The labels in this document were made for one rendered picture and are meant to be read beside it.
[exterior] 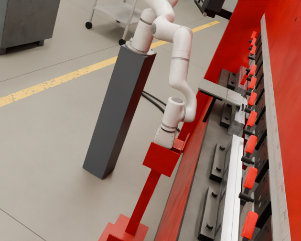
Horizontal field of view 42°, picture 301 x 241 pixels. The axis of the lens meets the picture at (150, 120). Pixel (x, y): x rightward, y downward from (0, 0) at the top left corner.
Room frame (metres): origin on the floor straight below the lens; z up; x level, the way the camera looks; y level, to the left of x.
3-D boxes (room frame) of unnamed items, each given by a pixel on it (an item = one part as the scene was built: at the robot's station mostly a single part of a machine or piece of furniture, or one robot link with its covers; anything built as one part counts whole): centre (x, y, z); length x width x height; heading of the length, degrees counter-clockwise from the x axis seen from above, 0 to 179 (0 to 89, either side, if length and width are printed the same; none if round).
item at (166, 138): (1.75, -0.10, 0.85); 0.10 x 0.07 x 0.11; 84
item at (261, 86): (1.66, -0.43, 1.24); 0.15 x 0.09 x 0.17; 176
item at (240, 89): (2.78, -0.51, 0.92); 0.50 x 0.06 x 0.10; 176
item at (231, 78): (2.83, -0.46, 0.89); 0.30 x 0.05 x 0.03; 176
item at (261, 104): (1.46, -0.42, 1.24); 0.15 x 0.09 x 0.17; 176
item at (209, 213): (1.23, -0.35, 0.89); 0.30 x 0.05 x 0.03; 176
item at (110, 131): (2.41, 0.23, 0.50); 0.18 x 0.18 x 1.00; 74
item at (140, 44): (2.41, 0.23, 1.09); 0.19 x 0.19 x 0.18
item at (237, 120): (2.17, -0.47, 0.92); 0.39 x 0.06 x 0.10; 176
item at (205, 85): (2.24, -0.33, 1.00); 0.26 x 0.18 x 0.01; 86
